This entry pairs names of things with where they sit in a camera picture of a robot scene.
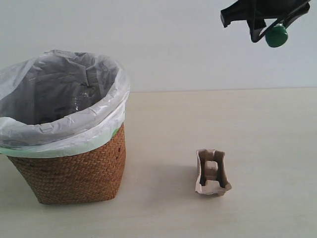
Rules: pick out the clear plastic bottle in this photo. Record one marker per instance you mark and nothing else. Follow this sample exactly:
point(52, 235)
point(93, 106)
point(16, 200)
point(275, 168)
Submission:
point(83, 97)

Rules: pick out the white translucent bin liner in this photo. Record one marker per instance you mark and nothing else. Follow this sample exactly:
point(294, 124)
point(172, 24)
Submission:
point(35, 96)

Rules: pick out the green bin liner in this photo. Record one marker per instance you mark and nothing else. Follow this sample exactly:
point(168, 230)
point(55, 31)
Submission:
point(75, 145)

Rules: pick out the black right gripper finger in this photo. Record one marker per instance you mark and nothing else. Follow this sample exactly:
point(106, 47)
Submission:
point(238, 11)
point(265, 14)

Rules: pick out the green capped plastic bottle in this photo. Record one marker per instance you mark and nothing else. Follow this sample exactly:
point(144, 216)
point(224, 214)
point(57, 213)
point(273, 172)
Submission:
point(276, 36)

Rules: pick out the woven brown wicker basket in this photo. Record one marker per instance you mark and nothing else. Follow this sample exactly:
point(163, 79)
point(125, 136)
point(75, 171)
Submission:
point(93, 176)

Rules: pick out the grey cardboard egg carton piece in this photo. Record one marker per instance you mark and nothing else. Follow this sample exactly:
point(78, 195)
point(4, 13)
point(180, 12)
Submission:
point(211, 176)

